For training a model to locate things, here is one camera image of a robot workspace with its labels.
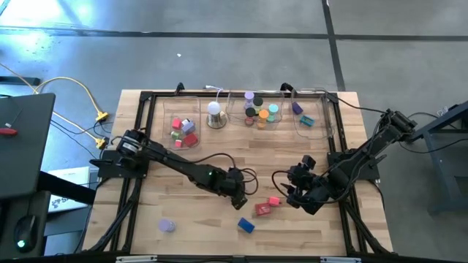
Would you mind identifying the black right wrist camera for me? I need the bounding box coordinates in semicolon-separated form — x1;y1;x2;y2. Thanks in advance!
300;154;317;171

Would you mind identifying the black floor bar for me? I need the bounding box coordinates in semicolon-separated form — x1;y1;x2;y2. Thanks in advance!
0;75;41;87

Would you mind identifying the red-handled screwdriver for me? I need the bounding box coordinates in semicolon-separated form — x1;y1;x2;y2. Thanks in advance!
0;109;25;137

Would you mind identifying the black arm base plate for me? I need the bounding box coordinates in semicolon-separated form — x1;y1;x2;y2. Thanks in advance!
90;149;150;179
327;150;388;181

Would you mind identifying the black floor cable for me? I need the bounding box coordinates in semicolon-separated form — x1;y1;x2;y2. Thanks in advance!
396;109;468;156

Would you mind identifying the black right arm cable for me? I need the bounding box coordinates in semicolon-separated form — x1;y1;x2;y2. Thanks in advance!
271;169;293;200

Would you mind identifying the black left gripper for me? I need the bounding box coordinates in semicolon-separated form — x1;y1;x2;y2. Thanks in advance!
219;167;249;211

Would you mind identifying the clear plastic bin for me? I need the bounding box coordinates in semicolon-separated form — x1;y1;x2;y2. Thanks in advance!
291;86;336;140
162;95;202;151
226;89;285;127

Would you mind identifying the white printed box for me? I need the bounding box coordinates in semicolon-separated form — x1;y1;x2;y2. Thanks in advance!
47;167;92;213

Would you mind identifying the orange sand timer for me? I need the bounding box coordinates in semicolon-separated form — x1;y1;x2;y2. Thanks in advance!
256;109;271;129

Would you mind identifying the silver mount bracket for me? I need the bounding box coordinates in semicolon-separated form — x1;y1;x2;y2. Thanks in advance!
116;255;158;263
320;256;363;263

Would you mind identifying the black-capped red sand timer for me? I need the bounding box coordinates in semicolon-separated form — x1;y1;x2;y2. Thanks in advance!
244;107;257;126

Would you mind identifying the black side table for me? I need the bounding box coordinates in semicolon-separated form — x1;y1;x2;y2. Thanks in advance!
0;189;52;259

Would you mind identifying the black computer mouse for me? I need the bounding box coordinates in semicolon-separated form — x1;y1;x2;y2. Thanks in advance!
13;214;37;254

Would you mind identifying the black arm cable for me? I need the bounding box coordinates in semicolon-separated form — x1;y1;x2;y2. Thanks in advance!
171;152;260;197
271;169;293;200

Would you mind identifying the teal sand timer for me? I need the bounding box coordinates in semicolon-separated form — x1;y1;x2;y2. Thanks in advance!
265;103;280;123

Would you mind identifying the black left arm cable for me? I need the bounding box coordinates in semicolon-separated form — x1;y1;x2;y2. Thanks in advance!
171;152;260;197

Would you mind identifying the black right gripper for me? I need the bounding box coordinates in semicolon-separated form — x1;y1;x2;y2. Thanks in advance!
280;167;327;216

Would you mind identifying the white bulb brass lamp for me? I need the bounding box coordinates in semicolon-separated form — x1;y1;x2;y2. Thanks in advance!
205;101;227;130

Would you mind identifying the dark grey desk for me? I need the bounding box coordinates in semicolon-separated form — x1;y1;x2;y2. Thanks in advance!
0;93;56;200

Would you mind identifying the yellow extension cable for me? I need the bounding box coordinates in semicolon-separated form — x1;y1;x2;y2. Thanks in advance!
0;62;109;150
34;75;110;123

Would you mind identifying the blue digital timer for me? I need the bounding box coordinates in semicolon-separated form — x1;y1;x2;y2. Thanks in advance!
237;217;256;235

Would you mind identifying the black metal table frame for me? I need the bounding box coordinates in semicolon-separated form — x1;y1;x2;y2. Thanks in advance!
86;90;394;256

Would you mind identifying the grey metal table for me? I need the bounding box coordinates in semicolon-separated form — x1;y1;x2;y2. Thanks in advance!
404;100;468;215

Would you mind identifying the white lamp cable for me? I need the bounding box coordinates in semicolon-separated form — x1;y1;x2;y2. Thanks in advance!
204;85;224;104

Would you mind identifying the red wall charger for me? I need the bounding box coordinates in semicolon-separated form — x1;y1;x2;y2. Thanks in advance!
182;132;200;148

